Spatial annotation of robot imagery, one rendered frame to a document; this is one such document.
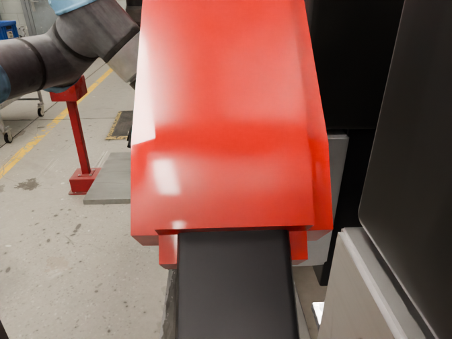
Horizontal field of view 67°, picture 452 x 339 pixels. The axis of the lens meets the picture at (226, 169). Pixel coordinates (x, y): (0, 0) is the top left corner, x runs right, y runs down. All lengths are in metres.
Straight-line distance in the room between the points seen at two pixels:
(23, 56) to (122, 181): 0.24
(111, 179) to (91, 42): 0.23
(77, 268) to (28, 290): 0.23
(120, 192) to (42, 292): 1.41
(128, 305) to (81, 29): 1.40
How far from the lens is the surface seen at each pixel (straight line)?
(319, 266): 0.17
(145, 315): 1.71
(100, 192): 0.60
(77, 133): 2.51
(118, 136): 3.53
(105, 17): 0.54
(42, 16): 8.32
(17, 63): 0.54
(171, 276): 0.60
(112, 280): 1.89
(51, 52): 0.58
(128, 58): 0.54
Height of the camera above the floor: 1.30
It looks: 28 degrees down
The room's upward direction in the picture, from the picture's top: straight up
